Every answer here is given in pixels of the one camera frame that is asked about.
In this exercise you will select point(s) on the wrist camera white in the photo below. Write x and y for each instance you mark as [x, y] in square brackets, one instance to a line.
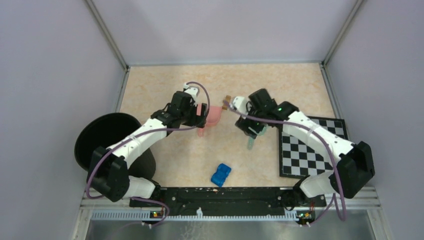
[239, 103]
[193, 91]

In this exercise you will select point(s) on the pink plastic dustpan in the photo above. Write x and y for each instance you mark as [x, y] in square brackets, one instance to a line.
[212, 119]

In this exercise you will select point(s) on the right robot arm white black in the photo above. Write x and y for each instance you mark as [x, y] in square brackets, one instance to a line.
[352, 163]

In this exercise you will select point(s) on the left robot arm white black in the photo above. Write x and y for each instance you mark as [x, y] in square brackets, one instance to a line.
[109, 171]

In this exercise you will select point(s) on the wooden arch block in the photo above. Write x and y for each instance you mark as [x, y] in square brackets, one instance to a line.
[226, 102]

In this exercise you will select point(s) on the black white checkerboard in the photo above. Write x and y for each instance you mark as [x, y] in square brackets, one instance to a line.
[297, 160]

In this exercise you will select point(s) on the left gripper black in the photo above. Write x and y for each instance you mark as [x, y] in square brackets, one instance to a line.
[197, 121]

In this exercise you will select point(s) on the black round trash bin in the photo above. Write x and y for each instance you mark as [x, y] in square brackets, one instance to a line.
[107, 130]

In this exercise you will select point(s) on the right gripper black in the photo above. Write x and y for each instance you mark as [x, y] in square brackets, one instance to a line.
[243, 124]

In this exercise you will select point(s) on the blue toy car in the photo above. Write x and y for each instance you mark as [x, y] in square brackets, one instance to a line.
[220, 175]

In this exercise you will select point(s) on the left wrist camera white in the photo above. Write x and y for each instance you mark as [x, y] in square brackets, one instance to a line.
[193, 91]

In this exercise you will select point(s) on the green plastic hand brush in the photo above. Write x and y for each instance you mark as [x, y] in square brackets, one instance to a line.
[251, 139]

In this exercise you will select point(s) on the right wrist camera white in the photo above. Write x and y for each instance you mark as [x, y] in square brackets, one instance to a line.
[239, 103]

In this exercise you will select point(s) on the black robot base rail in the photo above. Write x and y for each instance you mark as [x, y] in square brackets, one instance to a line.
[234, 201]

